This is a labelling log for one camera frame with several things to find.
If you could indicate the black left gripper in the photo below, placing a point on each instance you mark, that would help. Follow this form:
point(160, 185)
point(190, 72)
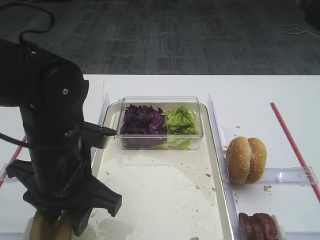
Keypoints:
point(58, 169)

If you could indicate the bun half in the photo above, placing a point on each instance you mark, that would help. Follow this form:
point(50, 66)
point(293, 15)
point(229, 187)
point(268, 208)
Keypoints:
point(62, 229)
point(38, 227)

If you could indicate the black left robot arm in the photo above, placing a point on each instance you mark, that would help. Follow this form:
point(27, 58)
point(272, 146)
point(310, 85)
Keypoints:
point(50, 92)

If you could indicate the green lettuce pieces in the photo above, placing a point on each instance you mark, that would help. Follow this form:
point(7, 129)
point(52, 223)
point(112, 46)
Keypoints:
point(180, 121)

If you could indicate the stack of meat patties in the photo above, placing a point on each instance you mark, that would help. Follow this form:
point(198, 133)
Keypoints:
point(260, 226)

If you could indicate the white pusher block at patties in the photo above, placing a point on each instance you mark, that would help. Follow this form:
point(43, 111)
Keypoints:
point(281, 234)

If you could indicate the clear holder under patties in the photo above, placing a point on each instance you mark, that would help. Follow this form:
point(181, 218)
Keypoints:
point(302, 235)

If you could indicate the white pusher block at buns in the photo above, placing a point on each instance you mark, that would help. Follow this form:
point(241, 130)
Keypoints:
point(27, 231)

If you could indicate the left red strip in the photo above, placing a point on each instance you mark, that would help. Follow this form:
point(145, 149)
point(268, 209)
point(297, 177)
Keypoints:
point(14, 157)

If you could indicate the red strip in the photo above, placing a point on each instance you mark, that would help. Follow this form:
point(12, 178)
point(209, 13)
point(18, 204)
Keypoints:
point(14, 157)
point(296, 151)

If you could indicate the metal serving tray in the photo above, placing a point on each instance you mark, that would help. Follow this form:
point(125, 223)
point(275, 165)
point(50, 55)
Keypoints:
point(166, 194)

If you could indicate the shredded purple cabbage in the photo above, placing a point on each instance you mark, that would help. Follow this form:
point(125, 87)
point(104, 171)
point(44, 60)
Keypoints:
point(143, 120)

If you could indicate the clear plastic salad box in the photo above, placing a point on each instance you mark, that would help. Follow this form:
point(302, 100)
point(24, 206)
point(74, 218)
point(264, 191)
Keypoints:
point(167, 141)

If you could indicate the sesame bun top left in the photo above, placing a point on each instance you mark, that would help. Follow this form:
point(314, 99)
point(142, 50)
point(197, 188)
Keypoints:
point(238, 158)

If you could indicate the sesame bun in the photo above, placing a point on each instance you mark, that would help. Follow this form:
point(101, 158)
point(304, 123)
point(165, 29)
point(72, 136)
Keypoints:
point(238, 158)
point(258, 158)

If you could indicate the sesame bun top right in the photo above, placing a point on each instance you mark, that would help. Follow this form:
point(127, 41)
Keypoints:
point(258, 158)

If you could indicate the right red strip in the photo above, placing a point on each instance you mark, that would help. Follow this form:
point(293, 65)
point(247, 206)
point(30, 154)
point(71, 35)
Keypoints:
point(296, 151)

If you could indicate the clear holder under sesame buns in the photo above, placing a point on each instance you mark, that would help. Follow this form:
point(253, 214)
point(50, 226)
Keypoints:
point(287, 176)

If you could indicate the right clear vertical rail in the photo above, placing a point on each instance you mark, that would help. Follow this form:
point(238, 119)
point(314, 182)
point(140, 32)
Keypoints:
point(234, 228)

